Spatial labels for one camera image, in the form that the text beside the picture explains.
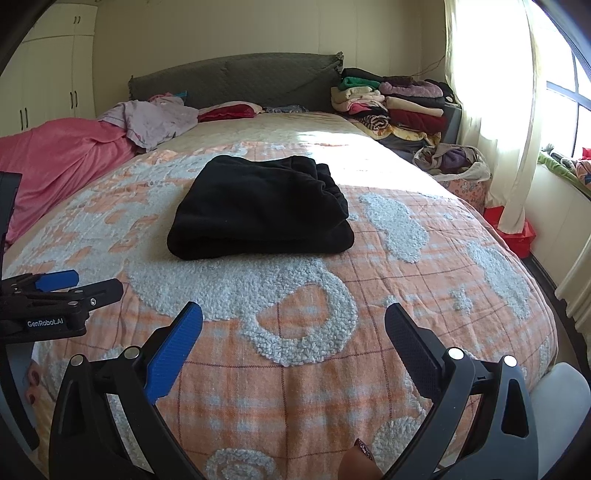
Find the white stool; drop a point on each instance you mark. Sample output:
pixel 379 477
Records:
pixel 554 406

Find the cream curtain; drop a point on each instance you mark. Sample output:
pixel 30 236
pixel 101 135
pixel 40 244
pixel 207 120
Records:
pixel 498 115

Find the orange plaid blanket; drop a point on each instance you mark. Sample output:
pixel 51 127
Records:
pixel 415 300

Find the red bag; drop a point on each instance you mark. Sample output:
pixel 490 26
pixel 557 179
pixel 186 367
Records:
pixel 521 240

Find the green cloth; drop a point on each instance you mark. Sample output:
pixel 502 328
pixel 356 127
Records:
pixel 558 167

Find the stack of folded clothes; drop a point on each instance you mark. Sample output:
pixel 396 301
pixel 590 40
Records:
pixel 406 106

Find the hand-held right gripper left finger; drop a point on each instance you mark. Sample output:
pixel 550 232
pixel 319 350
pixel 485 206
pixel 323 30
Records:
pixel 173 350

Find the grey storage box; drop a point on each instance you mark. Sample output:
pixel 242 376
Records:
pixel 453 124

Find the red cloth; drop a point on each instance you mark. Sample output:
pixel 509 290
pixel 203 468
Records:
pixel 231 112

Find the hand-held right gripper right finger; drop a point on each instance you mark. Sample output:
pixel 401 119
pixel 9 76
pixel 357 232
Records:
pixel 413 344

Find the lilac garment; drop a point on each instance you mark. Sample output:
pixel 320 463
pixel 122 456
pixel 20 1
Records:
pixel 152 122

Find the window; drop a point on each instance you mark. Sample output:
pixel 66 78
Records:
pixel 565 115

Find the white wardrobe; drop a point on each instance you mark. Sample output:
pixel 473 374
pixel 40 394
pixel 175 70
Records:
pixel 46 78

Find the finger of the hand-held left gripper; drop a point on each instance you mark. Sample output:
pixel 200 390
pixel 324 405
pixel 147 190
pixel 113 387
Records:
pixel 104 291
pixel 57 279

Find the pink blanket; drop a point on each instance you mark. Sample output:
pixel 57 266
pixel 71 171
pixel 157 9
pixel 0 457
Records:
pixel 60 157

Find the person's left hand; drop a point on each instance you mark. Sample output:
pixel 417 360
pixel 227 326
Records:
pixel 34 381

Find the black sweater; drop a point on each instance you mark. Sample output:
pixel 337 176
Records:
pixel 258 212

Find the beige bag of clothes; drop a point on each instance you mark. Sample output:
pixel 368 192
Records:
pixel 452 159

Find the grey padded headboard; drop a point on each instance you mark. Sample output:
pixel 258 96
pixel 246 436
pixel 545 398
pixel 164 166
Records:
pixel 258 78

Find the pink garment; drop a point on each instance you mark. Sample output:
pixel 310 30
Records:
pixel 164 98

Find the dark patterned cloth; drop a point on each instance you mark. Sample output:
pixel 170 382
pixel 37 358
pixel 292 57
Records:
pixel 286 109

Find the floral storage box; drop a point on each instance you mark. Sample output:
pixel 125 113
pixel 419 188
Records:
pixel 466 194

